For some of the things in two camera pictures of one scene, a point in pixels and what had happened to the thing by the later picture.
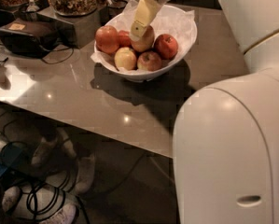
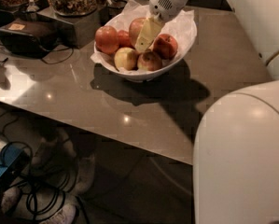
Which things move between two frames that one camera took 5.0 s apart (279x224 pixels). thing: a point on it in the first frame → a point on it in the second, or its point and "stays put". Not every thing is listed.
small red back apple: x=124 y=39 stays put
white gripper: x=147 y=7 → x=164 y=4
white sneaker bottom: x=66 y=216 stays put
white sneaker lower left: x=9 y=197 stays put
